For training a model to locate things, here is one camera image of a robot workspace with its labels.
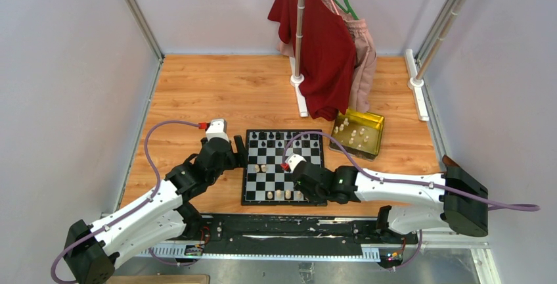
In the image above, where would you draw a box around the black white chess board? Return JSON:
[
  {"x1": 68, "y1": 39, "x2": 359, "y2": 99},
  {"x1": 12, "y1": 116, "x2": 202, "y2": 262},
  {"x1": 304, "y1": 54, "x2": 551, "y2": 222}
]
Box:
[{"x1": 240, "y1": 129, "x2": 324, "y2": 206}]

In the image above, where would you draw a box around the yellow metal tin box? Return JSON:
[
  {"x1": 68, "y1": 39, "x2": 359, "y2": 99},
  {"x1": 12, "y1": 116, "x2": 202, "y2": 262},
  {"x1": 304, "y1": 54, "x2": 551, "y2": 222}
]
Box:
[{"x1": 331, "y1": 109, "x2": 385, "y2": 161}]

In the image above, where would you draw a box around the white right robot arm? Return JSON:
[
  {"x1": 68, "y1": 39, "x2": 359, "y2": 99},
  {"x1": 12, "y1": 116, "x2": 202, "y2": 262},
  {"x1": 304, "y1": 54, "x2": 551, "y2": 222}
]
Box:
[{"x1": 283, "y1": 154, "x2": 489, "y2": 243}]

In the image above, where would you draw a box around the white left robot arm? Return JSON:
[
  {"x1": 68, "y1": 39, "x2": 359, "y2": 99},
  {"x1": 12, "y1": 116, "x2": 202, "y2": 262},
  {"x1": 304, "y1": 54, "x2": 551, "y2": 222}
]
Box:
[{"x1": 62, "y1": 135, "x2": 248, "y2": 283}]

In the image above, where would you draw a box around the white clothes rack stand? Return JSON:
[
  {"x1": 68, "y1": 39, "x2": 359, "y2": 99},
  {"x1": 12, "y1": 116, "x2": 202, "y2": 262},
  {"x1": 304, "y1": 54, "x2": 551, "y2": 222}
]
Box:
[{"x1": 290, "y1": 0, "x2": 309, "y2": 118}]

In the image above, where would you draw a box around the brown cloth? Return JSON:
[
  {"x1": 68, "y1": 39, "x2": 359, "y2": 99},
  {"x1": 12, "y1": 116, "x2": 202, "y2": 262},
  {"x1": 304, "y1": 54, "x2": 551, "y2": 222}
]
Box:
[{"x1": 441, "y1": 154, "x2": 460, "y2": 168}]

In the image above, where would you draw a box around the red t-shirt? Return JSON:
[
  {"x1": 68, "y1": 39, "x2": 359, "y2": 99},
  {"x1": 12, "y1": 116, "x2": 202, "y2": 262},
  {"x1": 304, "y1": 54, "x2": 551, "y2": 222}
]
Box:
[{"x1": 268, "y1": 0, "x2": 356, "y2": 121}]

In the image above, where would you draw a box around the pink garment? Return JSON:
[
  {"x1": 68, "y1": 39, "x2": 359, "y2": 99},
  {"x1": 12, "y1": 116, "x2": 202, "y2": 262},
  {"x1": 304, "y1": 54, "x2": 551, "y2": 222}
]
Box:
[{"x1": 278, "y1": 0, "x2": 377, "y2": 112}]

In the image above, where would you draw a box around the white right rack foot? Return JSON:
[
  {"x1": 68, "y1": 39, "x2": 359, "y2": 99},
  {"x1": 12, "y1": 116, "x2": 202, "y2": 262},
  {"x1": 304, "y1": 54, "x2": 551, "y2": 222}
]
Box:
[{"x1": 404, "y1": 49, "x2": 430, "y2": 122}]

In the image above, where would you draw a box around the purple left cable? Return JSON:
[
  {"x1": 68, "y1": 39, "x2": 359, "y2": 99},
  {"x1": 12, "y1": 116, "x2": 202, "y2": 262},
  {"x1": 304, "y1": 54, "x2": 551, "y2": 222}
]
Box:
[{"x1": 50, "y1": 120, "x2": 208, "y2": 284}]

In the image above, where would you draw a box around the purple cable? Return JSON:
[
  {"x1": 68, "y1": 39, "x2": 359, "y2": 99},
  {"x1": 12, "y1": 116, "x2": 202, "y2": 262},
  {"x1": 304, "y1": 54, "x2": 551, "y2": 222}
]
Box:
[
  {"x1": 281, "y1": 131, "x2": 541, "y2": 270},
  {"x1": 50, "y1": 120, "x2": 208, "y2": 284}
]

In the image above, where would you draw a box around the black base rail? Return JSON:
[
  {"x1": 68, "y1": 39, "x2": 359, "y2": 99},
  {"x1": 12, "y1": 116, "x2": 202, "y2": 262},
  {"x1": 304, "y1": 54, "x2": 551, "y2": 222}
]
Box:
[{"x1": 169, "y1": 214, "x2": 418, "y2": 262}]

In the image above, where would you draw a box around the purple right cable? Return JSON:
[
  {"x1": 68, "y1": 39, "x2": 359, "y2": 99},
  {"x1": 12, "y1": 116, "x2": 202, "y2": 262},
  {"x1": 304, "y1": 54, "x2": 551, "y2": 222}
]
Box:
[{"x1": 281, "y1": 131, "x2": 541, "y2": 270}]

